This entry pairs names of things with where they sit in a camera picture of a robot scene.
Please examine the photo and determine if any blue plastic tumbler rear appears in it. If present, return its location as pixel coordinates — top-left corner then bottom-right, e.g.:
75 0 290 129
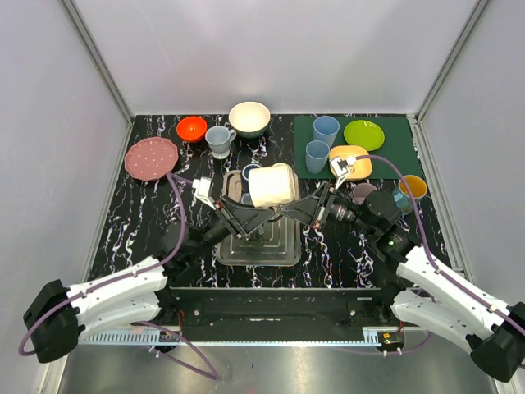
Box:
313 116 340 147

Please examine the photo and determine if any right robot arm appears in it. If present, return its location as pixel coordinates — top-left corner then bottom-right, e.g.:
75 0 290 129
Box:
278 182 524 383

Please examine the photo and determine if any pink dotted plate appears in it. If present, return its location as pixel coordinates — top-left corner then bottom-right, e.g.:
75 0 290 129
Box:
124 136 179 181

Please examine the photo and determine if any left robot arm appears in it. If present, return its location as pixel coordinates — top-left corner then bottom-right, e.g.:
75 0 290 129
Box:
19 197 276 364

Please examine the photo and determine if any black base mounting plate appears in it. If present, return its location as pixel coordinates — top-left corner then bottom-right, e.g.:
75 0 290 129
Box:
169 288 399 344

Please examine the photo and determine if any left aluminium frame post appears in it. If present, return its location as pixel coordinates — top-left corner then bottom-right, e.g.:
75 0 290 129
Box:
57 0 135 124

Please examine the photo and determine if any orange red bowl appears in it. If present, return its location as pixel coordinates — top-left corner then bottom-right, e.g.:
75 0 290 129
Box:
176 116 208 143

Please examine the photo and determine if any light blue footed cup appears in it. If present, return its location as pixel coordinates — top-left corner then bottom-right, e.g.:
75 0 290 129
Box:
205 126 237 160

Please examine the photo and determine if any blue butterfly mug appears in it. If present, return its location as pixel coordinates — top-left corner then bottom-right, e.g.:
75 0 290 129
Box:
392 175 428 216

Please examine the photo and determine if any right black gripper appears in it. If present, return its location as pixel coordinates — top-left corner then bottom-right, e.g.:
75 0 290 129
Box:
277 181 377 237

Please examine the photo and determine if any yellow square plate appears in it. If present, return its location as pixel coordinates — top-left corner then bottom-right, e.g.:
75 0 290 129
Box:
329 145 372 181

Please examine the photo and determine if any large white bowl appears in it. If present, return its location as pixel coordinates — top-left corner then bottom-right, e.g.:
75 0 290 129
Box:
228 101 271 139

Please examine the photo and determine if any aluminium frame post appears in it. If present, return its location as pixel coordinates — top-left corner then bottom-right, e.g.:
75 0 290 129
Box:
413 0 493 124
57 0 135 124

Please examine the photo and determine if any right aluminium frame post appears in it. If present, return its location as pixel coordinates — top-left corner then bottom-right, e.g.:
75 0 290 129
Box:
413 0 493 124

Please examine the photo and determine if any dark green mat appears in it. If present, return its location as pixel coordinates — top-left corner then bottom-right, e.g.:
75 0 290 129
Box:
293 115 422 179

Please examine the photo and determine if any blue plastic tumbler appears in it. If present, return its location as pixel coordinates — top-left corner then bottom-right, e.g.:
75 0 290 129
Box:
313 116 340 147
305 140 330 174

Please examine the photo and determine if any blue plastic tumbler front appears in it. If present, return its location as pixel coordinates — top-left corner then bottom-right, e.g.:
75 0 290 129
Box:
305 140 330 174

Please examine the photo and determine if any lilac purple mug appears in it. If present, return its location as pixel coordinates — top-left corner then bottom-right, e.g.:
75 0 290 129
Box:
351 183 377 205

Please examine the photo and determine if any dark blue mug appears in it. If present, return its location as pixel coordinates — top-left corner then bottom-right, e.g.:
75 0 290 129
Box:
241 163 261 186

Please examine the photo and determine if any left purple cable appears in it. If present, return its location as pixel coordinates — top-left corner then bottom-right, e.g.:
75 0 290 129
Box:
18 172 221 381

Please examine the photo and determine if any silver metal tray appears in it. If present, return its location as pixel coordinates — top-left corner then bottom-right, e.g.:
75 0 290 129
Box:
216 167 304 268

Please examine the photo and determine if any grey blue mug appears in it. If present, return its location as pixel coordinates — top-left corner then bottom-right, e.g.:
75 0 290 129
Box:
240 193 253 206

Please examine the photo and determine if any lime green plate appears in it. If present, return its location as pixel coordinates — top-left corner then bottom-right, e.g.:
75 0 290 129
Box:
344 120 386 151

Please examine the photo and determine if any grey slotted cable duct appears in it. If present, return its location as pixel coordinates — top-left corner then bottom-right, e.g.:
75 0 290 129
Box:
80 328 404 347

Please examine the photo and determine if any cream white mug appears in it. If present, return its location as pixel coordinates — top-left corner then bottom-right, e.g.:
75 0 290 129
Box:
249 163 298 208

